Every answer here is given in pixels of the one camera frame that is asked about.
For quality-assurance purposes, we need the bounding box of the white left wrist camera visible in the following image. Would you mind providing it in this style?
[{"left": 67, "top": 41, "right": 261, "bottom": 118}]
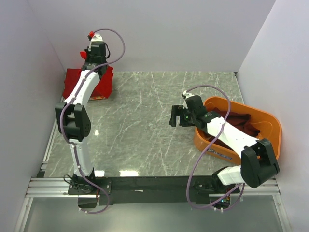
[{"left": 87, "top": 31, "right": 103, "bottom": 46}]

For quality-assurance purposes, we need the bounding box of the bright red t-shirt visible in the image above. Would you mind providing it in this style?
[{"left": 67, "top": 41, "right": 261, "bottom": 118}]
[{"left": 80, "top": 51, "right": 113, "bottom": 98}]

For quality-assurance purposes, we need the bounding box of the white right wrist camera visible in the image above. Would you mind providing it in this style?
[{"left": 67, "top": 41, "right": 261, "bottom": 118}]
[{"left": 182, "top": 90, "right": 194, "bottom": 99}]

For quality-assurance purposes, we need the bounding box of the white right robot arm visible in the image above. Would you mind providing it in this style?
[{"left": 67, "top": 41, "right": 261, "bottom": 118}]
[{"left": 169, "top": 94, "right": 280, "bottom": 193}]

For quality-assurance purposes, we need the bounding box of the orange plastic basket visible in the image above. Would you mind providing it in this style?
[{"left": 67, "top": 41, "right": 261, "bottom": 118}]
[{"left": 204, "top": 96, "right": 282, "bottom": 165}]

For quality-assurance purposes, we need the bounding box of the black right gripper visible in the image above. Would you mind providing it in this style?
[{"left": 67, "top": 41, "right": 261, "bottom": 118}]
[{"left": 169, "top": 105, "right": 196, "bottom": 127}]

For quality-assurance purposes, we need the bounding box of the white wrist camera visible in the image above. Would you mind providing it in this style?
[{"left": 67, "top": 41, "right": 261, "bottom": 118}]
[
  {"left": 182, "top": 90, "right": 194, "bottom": 99},
  {"left": 87, "top": 31, "right": 103, "bottom": 46}
]

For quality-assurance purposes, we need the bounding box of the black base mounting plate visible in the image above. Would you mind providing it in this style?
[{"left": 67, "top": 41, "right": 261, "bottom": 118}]
[{"left": 68, "top": 175, "right": 235, "bottom": 208}]

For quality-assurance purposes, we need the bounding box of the aluminium frame rail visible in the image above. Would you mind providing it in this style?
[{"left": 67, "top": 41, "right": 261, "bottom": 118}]
[{"left": 25, "top": 178, "right": 69, "bottom": 198}]

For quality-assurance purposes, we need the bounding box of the maroon crumpled shirt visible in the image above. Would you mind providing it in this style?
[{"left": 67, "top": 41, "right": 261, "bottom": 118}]
[{"left": 203, "top": 107, "right": 260, "bottom": 150}]

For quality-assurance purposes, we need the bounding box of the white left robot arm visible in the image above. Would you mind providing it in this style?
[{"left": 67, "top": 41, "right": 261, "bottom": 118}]
[{"left": 55, "top": 41, "right": 108, "bottom": 194}]

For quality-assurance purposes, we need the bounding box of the folded patterned orange shirt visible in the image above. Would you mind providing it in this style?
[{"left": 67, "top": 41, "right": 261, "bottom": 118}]
[{"left": 90, "top": 96, "right": 106, "bottom": 101}]

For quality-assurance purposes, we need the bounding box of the folded dark red shirt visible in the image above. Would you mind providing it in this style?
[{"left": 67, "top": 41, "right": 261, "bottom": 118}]
[{"left": 62, "top": 68, "right": 82, "bottom": 99}]

